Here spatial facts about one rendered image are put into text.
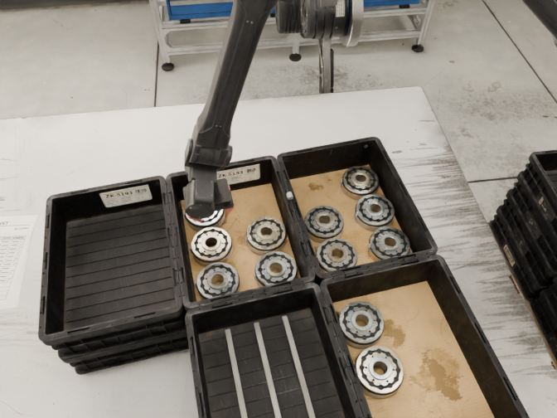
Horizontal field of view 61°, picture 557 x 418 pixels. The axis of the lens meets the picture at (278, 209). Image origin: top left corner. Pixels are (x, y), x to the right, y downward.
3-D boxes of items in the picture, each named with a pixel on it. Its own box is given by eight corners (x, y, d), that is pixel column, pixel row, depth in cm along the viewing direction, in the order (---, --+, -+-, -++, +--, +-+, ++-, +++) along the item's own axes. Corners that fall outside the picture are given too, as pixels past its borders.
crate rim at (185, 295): (166, 180, 126) (164, 173, 124) (274, 159, 130) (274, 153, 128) (185, 314, 102) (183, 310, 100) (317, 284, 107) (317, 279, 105)
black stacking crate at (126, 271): (64, 223, 129) (47, 197, 120) (171, 202, 133) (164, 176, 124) (60, 362, 106) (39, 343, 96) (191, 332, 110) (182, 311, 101)
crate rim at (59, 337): (50, 201, 121) (46, 195, 119) (166, 180, 125) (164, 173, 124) (41, 347, 98) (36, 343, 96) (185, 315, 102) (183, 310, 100)
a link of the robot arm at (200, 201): (232, 141, 94) (189, 134, 91) (234, 187, 88) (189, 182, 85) (218, 176, 103) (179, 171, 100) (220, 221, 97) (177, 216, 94)
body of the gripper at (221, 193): (232, 205, 106) (228, 186, 99) (187, 215, 105) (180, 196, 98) (227, 182, 109) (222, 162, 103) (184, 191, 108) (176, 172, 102)
